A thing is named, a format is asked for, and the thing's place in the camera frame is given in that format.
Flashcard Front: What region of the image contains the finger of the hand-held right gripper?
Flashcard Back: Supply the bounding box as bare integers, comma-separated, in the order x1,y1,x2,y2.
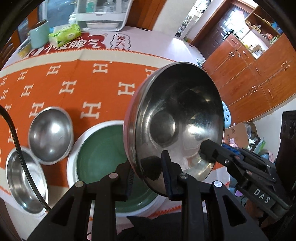
222,143,276,175
199,139,255,186

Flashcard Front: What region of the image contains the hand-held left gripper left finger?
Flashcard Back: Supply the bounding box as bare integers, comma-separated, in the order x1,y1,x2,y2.
28,162,136,241

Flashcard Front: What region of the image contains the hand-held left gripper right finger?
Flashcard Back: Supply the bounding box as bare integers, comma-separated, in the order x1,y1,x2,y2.
161,150,271,241

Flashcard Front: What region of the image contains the green plate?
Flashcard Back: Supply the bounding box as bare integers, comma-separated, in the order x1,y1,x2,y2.
76,125,160,208

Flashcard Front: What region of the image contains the pink steel bowl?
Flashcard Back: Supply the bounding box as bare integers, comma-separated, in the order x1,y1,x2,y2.
123,62,225,197

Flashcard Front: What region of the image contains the large white plate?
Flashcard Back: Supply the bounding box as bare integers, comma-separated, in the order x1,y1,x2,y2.
67,120,167,217

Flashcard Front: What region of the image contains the round steel bowl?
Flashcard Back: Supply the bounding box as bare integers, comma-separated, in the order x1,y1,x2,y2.
28,107,74,165

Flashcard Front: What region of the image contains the deep steel basin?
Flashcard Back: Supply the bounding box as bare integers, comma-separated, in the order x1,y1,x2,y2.
5,148,49,215

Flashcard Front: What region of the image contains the cardboard box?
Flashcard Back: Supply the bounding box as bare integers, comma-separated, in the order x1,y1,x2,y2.
223,122,258,149

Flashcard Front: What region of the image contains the blue plastic stool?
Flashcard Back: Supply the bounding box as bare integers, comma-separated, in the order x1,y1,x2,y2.
221,101,232,129

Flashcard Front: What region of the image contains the orange patterned tablecloth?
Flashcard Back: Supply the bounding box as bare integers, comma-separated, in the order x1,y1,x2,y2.
0,24,232,220

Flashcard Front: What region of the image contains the dark wooden door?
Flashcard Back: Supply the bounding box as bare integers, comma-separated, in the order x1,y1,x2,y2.
192,0,251,59

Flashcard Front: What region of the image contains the white storage box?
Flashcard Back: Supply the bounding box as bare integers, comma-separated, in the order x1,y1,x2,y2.
76,0,133,32

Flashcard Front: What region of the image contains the green tissue pack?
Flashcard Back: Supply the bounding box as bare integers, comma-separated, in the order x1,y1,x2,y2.
48,23,82,45

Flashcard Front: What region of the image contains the yellow tin container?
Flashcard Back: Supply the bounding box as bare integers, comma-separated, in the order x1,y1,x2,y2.
18,42,31,58

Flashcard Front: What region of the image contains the mint green canister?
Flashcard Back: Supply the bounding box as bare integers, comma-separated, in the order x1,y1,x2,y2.
30,20,50,49

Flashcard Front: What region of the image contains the wooden wall cabinet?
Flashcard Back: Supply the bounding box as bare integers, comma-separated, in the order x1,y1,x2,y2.
202,11,296,122

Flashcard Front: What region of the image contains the black braided cable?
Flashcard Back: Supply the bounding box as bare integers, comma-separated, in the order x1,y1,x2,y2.
0,105,51,212

